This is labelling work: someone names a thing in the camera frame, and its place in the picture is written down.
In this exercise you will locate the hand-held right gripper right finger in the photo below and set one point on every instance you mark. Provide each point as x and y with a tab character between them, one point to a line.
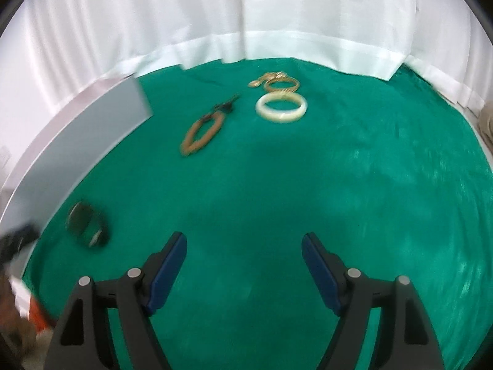
321	277

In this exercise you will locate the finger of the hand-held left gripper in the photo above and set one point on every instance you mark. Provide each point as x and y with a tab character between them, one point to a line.
19	242

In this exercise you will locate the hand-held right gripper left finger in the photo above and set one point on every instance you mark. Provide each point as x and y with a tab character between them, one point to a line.
169	273

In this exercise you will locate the white storage box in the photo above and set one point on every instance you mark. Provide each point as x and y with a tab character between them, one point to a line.
77	142

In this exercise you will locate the orange patterned cloth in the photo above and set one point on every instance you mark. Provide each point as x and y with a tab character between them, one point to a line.
40	312

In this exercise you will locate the green velvet cloth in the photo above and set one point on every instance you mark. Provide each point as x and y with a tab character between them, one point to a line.
269	181

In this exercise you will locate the white jade bangle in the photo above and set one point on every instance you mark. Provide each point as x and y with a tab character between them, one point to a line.
283	118

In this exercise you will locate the gold bangle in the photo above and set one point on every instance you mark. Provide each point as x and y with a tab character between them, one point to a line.
294	83

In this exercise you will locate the white curtain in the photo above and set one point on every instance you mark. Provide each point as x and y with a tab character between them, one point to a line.
269	7

